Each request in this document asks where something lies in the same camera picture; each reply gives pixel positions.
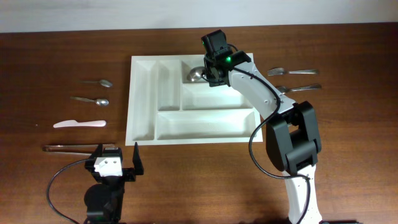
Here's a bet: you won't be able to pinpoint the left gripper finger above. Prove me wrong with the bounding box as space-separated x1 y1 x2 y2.
90 144 103 159
132 142 144 175

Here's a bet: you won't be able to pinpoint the metal tongs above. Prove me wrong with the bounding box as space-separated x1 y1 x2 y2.
42 144 99 156

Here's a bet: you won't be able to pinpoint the large metal spoon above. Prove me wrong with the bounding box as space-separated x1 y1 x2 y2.
187 66 206 82

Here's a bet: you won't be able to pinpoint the small metal teaspoon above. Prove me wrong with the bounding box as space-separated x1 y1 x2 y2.
70 96 109 106
81 80 113 88

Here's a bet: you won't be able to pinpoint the metal fork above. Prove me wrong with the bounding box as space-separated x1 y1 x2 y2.
267 67 319 76
276 84 322 94

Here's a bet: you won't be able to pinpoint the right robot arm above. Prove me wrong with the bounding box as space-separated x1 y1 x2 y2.
204 50 322 223

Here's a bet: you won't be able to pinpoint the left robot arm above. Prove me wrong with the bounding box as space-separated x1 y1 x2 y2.
84 144 144 223

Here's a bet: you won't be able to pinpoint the white plastic cutlery tray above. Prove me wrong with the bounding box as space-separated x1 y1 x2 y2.
125 55 261 146

